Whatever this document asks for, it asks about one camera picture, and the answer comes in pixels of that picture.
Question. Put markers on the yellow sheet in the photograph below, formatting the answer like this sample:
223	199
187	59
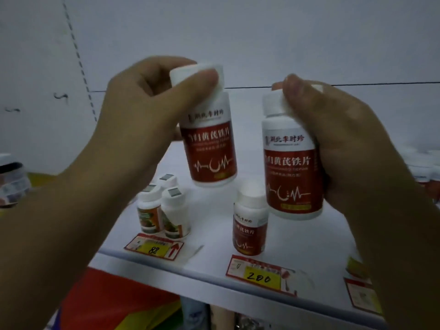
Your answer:
154	317

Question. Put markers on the person's right hand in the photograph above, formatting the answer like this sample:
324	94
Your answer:
350	151

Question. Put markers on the person's left hand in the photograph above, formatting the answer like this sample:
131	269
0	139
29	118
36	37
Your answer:
137	127

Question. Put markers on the person's left forearm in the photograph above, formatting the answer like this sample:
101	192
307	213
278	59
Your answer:
51	254

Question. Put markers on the black wall hook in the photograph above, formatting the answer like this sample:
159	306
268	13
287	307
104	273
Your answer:
12	109
60	96

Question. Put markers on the beige tube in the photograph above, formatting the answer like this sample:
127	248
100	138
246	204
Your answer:
221	319

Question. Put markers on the cluster of unsorted bottles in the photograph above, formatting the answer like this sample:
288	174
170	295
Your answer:
422	168

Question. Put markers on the red sheet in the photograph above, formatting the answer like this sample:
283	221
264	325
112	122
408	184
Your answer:
113	299

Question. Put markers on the red yellow price tag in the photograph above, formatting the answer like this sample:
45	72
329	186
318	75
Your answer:
261	276
153	247
362	297

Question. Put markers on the slotted white shelf upright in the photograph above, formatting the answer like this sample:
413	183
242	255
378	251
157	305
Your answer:
79	60

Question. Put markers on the white back panel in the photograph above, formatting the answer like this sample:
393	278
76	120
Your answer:
309	37

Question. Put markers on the light blue tube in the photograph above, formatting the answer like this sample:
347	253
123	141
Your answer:
194	316

